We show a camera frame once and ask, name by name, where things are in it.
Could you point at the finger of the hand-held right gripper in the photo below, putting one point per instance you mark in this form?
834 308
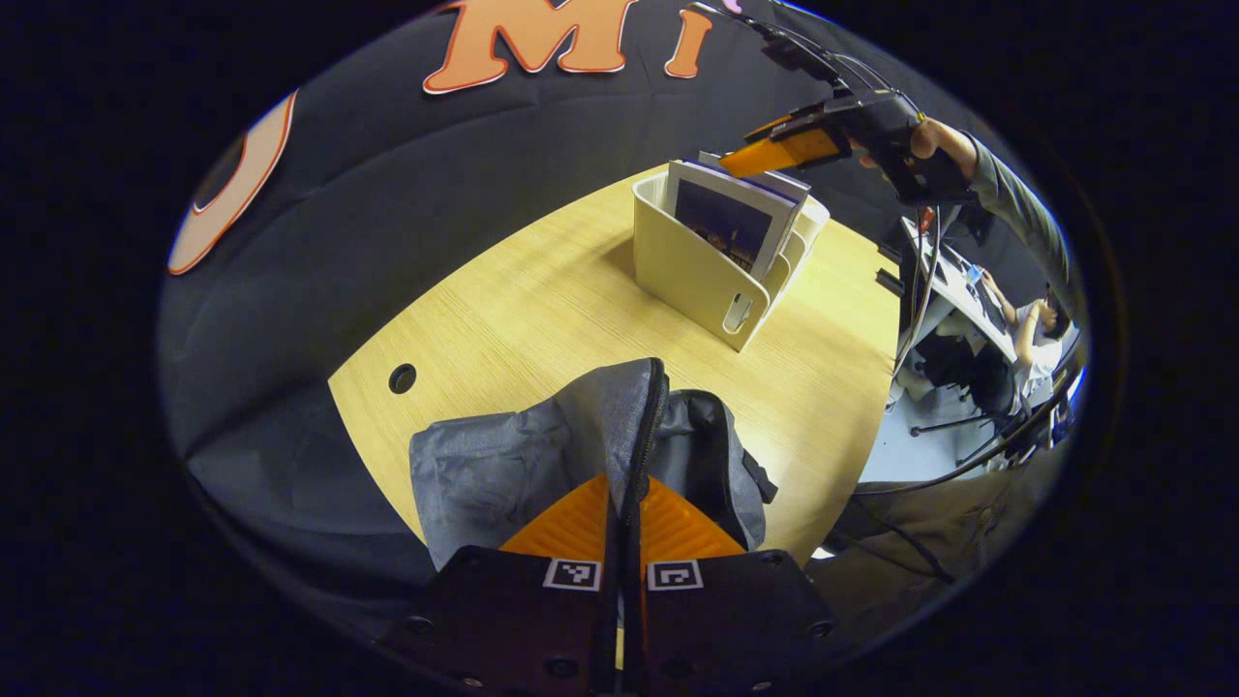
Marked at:
808 120
794 153

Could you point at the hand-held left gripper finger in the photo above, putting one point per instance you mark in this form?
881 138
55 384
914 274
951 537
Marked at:
631 600
610 600

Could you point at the blue cover book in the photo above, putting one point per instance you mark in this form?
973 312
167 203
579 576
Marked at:
721 218

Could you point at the cream plastic bookshelf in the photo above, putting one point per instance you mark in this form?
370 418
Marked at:
687 271

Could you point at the grey schoolbag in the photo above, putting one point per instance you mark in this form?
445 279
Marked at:
484 465

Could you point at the white office desk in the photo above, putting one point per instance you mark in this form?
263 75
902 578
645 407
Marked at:
953 281

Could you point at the person's brown trousers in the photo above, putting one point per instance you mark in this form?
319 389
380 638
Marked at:
920 542

